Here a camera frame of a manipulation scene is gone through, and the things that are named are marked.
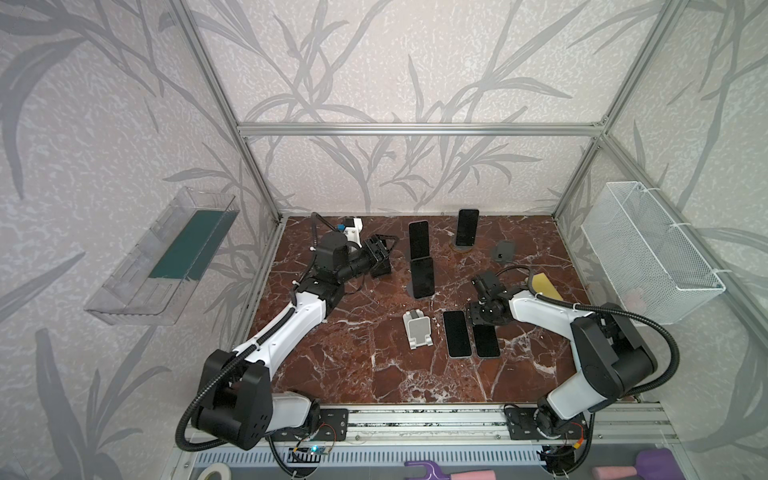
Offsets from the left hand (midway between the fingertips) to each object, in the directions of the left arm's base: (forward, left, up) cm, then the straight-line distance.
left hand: (399, 236), depth 76 cm
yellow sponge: (+2, -48, -27) cm, 55 cm away
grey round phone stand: (+15, -38, -27) cm, 49 cm away
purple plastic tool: (-48, -9, -27) cm, 56 cm away
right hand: (-6, -25, -28) cm, 38 cm away
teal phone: (-18, -26, -26) cm, 41 cm away
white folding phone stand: (-15, -5, -22) cm, 28 cm away
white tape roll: (-47, +41, -27) cm, 68 cm away
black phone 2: (0, -7, -16) cm, 18 cm away
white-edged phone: (-14, -18, -30) cm, 38 cm away
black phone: (-8, +7, +1) cm, 11 cm away
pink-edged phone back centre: (+15, -6, -16) cm, 23 cm away
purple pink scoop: (-46, -59, -26) cm, 79 cm away
